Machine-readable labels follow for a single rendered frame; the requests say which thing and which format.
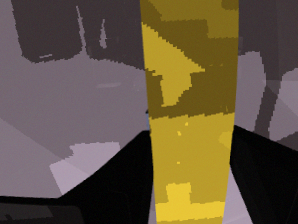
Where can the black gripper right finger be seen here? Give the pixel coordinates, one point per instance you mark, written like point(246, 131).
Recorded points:
point(267, 177)

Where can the yellow bar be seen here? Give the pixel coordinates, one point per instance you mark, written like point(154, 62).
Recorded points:
point(191, 54)

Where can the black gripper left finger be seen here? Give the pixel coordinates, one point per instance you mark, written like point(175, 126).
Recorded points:
point(120, 192)

